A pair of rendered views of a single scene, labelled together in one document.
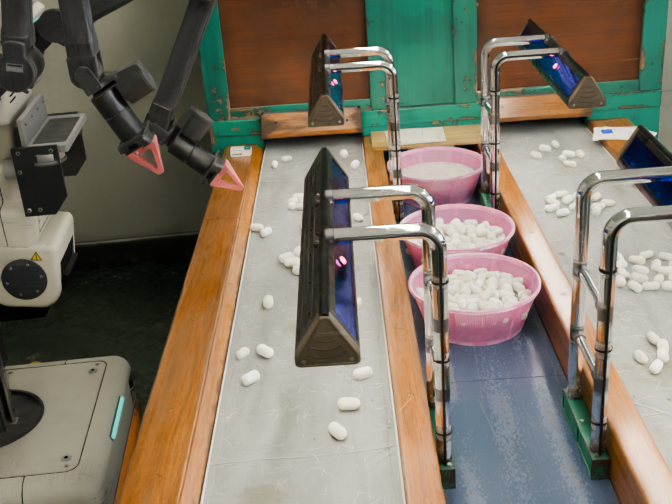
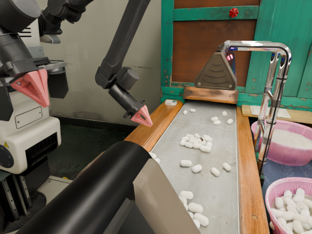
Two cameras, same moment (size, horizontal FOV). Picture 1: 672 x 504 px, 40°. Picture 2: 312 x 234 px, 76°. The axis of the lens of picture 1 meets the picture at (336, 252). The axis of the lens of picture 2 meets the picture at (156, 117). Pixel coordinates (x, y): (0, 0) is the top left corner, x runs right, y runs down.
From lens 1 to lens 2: 1.62 m
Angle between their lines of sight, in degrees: 17
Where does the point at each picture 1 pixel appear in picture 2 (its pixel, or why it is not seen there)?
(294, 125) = (200, 94)
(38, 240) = (13, 134)
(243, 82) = (179, 69)
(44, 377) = (58, 189)
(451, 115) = (293, 103)
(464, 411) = not seen: outside the picture
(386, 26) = not seen: hidden behind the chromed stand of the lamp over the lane
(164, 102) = (109, 61)
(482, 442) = not seen: outside the picture
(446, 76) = (295, 81)
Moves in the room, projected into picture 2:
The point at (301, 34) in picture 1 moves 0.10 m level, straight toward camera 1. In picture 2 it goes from (214, 47) to (213, 48)
